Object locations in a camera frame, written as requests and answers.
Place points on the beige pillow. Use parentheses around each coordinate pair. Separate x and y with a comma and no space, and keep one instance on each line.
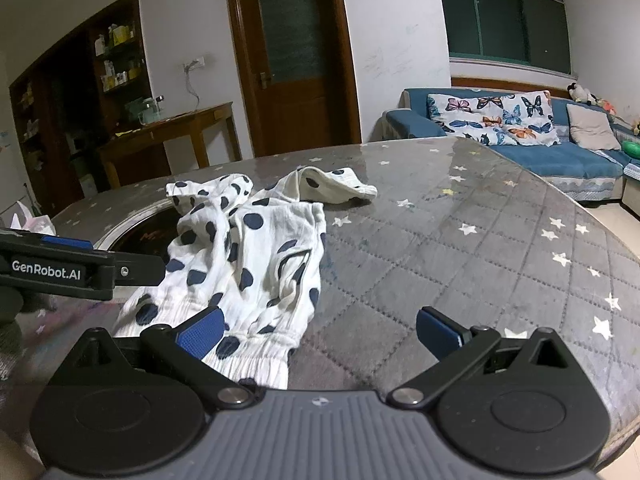
(592,127)

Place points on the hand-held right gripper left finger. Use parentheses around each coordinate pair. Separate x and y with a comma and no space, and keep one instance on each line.
(200,336)

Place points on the person's left hand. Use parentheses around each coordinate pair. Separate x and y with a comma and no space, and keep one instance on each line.
(11,355)

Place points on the white navy polka dot pants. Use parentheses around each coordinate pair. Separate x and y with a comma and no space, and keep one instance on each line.
(260,260)

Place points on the blue sofa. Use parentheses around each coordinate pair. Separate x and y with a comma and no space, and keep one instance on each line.
(550,160)

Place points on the white wall socket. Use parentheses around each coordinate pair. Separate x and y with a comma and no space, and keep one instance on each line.
(195,64)

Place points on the butterfly print pillow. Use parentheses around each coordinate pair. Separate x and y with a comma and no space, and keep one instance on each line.
(465,112)
(537,115)

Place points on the wooden side table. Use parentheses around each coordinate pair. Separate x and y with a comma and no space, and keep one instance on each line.
(190,120)

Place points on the small colourful plush toys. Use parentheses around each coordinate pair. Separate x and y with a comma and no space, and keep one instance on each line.
(606,105)

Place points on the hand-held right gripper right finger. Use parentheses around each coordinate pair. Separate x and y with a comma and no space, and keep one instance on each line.
(439,331)

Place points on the brown wooden door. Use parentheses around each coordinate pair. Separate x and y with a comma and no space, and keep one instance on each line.
(295,110)

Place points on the green ball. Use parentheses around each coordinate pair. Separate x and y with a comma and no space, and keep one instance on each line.
(632,148)

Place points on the pink tissue pack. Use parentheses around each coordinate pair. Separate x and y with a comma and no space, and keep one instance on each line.
(30,222)

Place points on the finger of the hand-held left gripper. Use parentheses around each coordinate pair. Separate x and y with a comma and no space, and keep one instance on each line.
(142,271)
(67,243)

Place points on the black white plush toy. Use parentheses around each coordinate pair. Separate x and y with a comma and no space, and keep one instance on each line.
(580,92)

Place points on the dark green window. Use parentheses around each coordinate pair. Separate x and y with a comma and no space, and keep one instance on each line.
(500,20)

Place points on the dark wooden cabinet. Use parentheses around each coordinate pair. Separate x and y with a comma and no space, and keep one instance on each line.
(55,110)

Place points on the grey star quilted tablecloth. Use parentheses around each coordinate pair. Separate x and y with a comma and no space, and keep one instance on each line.
(450,270)

